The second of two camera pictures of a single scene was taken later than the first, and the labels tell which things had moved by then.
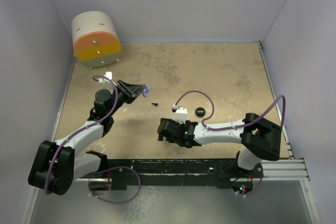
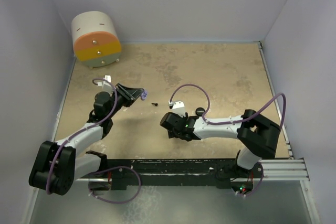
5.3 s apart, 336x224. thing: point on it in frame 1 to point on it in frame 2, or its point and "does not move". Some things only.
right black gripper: [176, 123] to [172, 135]
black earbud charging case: [200, 112] does not move
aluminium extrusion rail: [284, 169] does not move
